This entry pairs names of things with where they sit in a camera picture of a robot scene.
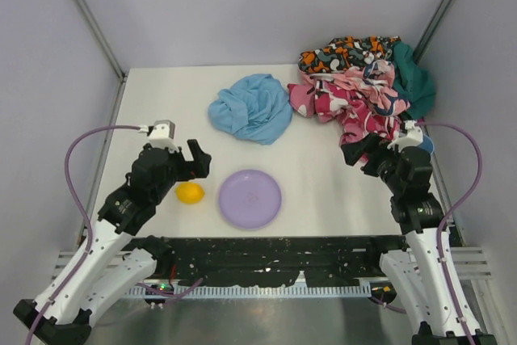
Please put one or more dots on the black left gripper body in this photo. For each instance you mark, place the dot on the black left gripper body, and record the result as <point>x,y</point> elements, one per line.
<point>186,165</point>

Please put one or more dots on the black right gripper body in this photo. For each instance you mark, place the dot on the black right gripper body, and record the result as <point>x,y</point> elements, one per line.
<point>372,155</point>

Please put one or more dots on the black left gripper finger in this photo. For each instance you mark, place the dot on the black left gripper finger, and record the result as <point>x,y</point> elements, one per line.
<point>199,166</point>
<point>184,169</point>

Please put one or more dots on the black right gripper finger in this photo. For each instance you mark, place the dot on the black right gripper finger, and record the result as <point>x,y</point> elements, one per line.
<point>376,165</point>
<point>353,152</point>

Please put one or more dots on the pink red camouflage cloth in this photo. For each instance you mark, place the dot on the pink red camouflage cloth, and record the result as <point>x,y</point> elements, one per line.
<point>350,109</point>

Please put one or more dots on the light pink navy patterned cloth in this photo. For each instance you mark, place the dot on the light pink navy patterned cloth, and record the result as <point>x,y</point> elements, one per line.
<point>374,82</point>

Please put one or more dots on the light blue cloth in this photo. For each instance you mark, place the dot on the light blue cloth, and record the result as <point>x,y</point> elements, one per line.
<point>255,108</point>

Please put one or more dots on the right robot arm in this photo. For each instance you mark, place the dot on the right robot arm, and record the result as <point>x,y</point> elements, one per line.
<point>425,278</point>

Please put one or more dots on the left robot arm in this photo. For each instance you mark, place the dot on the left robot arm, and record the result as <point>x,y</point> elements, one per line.
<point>66,311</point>

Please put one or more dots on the teal green cloth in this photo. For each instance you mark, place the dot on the teal green cloth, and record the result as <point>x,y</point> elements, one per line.
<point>412,82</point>

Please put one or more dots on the orange black camouflage cloth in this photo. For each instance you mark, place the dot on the orange black camouflage cloth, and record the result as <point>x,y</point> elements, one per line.
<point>345,52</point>

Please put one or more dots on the yellow lemon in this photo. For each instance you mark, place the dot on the yellow lemon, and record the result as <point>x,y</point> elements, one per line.
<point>189,193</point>

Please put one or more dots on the blue plastic cup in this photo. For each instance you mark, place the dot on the blue plastic cup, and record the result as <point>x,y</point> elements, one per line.
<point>427,144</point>

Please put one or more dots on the purple plastic plate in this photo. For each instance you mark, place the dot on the purple plastic plate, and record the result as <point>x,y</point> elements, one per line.
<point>250,199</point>

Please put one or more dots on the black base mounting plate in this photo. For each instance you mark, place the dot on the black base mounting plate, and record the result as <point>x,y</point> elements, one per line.
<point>277,262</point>

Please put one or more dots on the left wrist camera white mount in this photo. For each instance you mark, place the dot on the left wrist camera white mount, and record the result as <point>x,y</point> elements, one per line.
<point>161,135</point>

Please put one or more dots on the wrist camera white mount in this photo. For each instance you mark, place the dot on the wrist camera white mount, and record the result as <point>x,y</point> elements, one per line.
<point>161,135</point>
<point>410,135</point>

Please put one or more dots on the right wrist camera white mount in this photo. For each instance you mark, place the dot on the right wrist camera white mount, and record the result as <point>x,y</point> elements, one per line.
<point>410,135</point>

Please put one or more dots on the white slotted cable duct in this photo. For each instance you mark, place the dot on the white slotted cable duct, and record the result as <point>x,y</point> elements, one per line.
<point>298,290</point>

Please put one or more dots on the left aluminium corner post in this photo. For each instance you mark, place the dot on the left aluminium corner post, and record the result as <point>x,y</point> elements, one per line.
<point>96,31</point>

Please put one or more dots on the aluminium corner post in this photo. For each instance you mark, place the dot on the aluminium corner post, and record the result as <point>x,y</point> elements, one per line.
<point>96,31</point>
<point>432,27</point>

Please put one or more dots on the right aluminium corner post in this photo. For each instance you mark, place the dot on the right aluminium corner post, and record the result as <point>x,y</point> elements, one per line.
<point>432,27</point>

